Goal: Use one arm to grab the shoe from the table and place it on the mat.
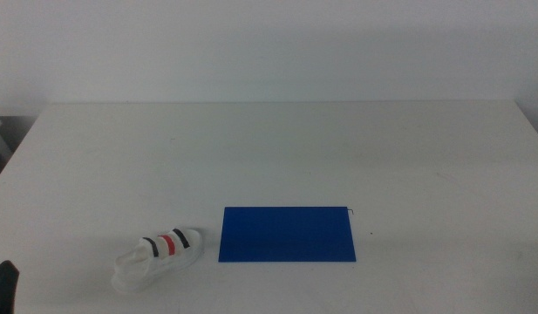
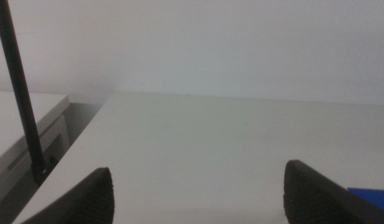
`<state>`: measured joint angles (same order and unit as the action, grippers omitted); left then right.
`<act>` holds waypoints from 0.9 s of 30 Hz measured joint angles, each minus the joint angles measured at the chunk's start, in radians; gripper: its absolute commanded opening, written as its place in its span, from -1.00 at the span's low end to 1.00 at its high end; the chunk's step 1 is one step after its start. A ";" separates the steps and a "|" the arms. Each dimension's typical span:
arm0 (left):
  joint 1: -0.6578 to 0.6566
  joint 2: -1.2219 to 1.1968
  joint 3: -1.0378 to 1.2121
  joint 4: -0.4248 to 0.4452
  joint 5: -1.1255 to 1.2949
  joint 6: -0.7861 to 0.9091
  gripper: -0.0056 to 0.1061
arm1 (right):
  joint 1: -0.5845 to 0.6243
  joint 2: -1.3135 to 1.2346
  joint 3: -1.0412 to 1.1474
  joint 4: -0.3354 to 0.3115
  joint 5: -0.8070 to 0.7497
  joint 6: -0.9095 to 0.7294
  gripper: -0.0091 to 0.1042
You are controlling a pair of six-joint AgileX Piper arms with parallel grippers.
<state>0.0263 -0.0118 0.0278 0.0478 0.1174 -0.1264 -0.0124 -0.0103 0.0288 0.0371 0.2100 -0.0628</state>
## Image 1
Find white shoe black red straps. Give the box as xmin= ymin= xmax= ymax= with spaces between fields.
xmin=110 ymin=227 xmax=204 ymax=294

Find blue rectangular mat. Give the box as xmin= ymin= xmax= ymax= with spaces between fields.
xmin=218 ymin=206 xmax=358 ymax=263

